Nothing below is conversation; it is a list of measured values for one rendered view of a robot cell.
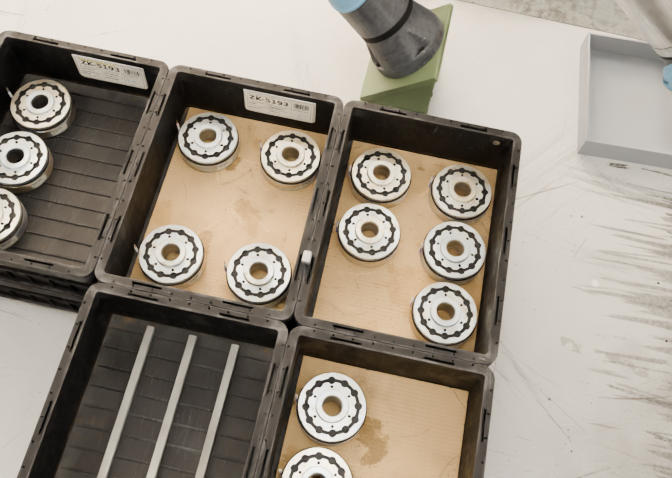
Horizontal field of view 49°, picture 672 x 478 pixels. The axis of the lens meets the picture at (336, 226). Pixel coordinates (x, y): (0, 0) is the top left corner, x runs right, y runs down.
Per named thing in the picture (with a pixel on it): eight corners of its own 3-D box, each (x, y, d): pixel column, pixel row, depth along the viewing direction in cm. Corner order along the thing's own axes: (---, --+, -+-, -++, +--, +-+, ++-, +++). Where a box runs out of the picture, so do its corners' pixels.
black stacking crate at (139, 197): (182, 104, 134) (173, 65, 124) (340, 136, 133) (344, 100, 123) (110, 305, 118) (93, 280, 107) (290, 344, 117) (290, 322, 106)
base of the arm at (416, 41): (383, 29, 150) (355, -3, 144) (448, 4, 141) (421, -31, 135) (372, 87, 143) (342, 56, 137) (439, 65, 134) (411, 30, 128)
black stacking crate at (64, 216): (25, 71, 136) (2, 31, 125) (180, 103, 134) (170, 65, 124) (-68, 266, 119) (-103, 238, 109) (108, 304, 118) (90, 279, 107)
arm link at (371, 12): (347, 43, 138) (302, -5, 129) (370, -13, 142) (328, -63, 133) (397, 34, 130) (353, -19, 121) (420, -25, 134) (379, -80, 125)
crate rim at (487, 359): (345, 105, 125) (346, 97, 122) (519, 141, 123) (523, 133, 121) (291, 327, 108) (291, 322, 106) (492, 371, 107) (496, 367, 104)
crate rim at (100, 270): (173, 71, 126) (171, 62, 124) (344, 105, 125) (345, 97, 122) (94, 285, 109) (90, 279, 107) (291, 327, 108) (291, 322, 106)
